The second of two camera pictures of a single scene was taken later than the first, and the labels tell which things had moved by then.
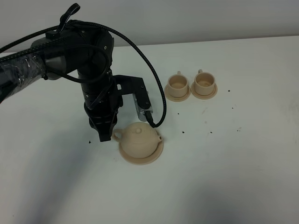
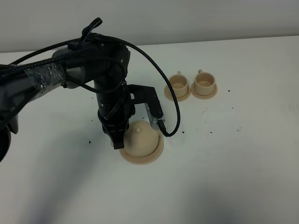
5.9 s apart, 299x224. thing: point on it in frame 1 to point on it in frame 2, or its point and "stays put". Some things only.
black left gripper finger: [105, 130] to [117, 131]
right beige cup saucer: [203, 97] stays put
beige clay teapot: [138, 140] stays put
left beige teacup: [177, 85] stays put
